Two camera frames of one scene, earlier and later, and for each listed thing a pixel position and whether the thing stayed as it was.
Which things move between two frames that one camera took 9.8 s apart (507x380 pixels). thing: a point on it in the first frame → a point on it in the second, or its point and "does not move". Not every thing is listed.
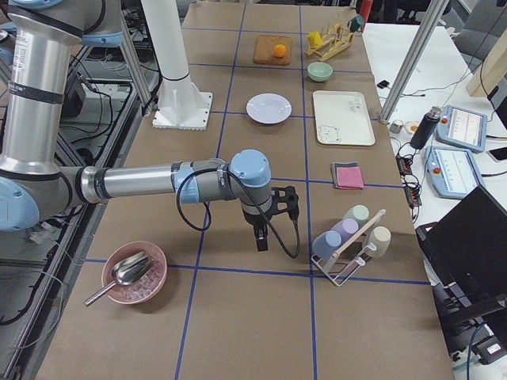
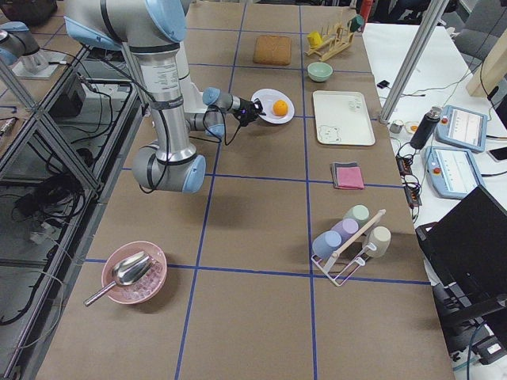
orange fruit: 280,51 → 280,108
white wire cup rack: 340,265 does not move
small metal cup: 396,126 does not move
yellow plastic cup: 314,39 does not move
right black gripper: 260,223 → 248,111
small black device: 383,84 does not move
